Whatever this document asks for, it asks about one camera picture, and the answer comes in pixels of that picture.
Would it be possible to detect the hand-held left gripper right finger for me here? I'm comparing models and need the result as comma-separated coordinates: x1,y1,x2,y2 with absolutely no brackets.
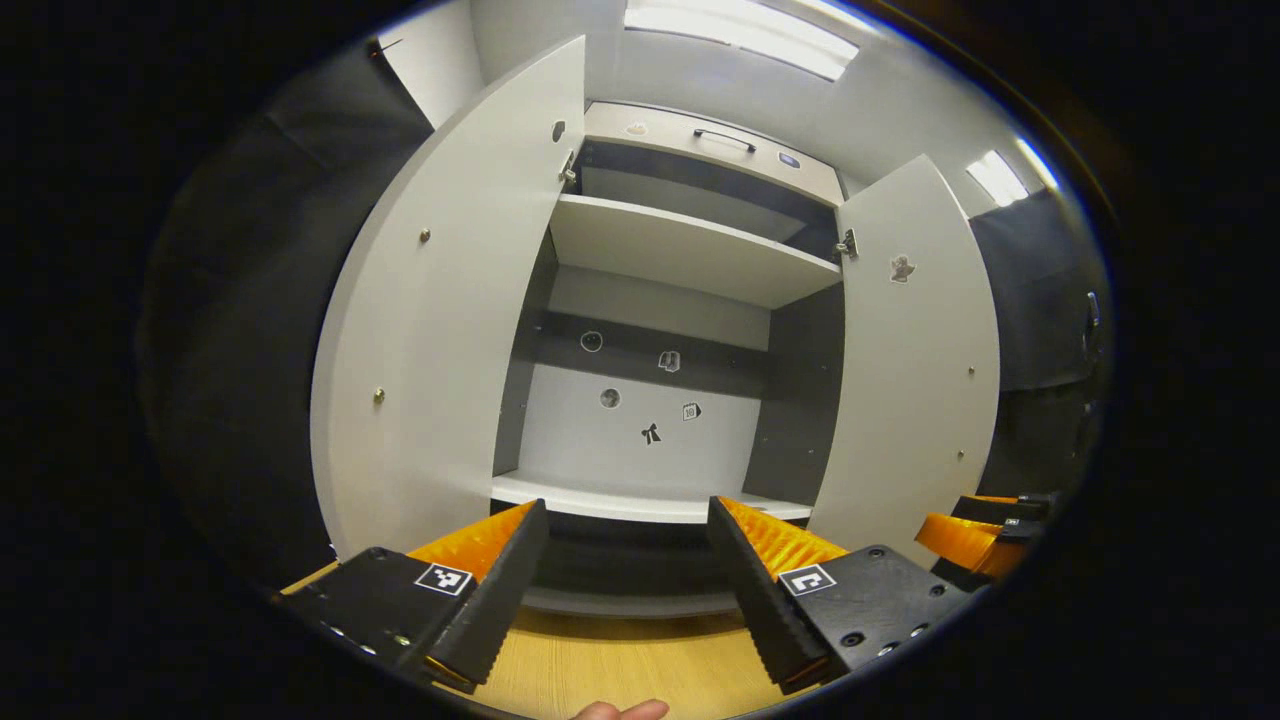
706,495,976,696

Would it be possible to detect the grey cabinet door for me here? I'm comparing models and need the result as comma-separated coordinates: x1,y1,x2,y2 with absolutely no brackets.
805,153,1001,571
310,35,587,561

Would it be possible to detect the small ceiling light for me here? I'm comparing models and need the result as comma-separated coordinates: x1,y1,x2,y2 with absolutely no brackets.
965,150,1031,208

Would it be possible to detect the long ceiling light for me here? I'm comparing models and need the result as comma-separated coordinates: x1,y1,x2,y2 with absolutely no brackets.
623,0,861,83

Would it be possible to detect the grey cabinet drawer front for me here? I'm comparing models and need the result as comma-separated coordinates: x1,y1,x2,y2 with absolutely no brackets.
583,101,844,208

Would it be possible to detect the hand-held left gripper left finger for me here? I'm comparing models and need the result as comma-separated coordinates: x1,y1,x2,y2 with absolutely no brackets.
275,498,550,696

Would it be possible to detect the grey double-door shoe cabinet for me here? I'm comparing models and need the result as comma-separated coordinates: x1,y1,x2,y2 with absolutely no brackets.
490,100,851,619

